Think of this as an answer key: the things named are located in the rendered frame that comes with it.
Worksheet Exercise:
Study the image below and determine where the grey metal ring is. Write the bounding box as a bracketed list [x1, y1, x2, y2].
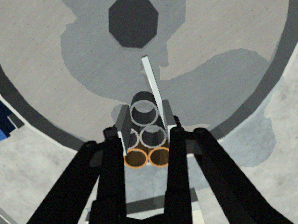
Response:
[128, 122, 140, 150]
[130, 91, 158, 127]
[139, 115, 167, 148]

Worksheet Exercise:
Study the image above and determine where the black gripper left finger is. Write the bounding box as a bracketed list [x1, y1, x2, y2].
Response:
[26, 104, 132, 224]

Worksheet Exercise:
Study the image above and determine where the blue crate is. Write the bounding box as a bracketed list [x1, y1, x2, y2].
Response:
[0, 101, 25, 141]

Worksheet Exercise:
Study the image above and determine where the bronze bushing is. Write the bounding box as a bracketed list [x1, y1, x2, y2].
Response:
[148, 138, 169, 167]
[124, 140, 148, 168]

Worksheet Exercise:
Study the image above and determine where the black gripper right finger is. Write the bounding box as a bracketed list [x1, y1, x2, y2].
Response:
[162, 99, 294, 224]

